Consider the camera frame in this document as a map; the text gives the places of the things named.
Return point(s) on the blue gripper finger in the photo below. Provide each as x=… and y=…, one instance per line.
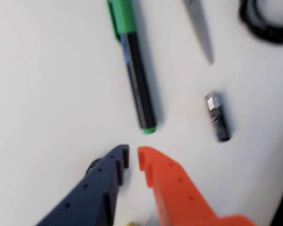
x=89, y=200

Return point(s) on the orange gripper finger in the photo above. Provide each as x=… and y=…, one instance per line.
x=176, y=197

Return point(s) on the black cylindrical battery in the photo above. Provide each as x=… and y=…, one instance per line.
x=217, y=117

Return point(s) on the black marker with green cap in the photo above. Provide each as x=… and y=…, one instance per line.
x=137, y=77

